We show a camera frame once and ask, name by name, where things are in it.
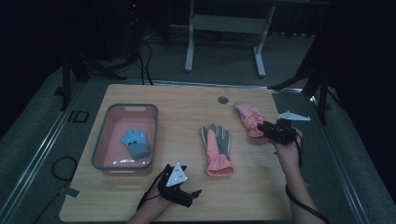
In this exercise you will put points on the person's left hand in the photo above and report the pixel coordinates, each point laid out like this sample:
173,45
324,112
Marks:
155,199

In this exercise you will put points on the black tripod stand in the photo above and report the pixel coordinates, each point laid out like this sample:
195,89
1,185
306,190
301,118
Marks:
66,81
322,93

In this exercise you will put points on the person's right hand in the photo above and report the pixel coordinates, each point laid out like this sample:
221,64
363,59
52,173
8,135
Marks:
288,155

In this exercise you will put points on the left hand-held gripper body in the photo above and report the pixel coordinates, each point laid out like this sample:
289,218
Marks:
176,180

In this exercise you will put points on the metal floor rail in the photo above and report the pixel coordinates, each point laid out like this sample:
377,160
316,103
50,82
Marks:
40,155
339,161

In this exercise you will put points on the pink glove with grey palm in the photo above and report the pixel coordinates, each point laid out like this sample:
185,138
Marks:
216,149

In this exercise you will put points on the pink padded glove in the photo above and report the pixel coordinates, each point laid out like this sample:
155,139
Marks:
249,116

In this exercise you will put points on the pink basin with grey rim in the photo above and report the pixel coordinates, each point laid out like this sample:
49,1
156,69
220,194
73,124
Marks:
112,146

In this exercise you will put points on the grey tape piece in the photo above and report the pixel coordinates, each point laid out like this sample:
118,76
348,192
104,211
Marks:
72,192

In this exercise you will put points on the blue knit glove with dots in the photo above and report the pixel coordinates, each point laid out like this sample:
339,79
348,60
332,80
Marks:
137,144

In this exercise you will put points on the round grey table grommet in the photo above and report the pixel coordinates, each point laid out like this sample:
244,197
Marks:
223,100

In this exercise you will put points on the white metal table frame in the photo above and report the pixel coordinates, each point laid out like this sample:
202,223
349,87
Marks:
227,24

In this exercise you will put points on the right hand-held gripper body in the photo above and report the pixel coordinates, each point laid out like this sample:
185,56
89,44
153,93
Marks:
281,132

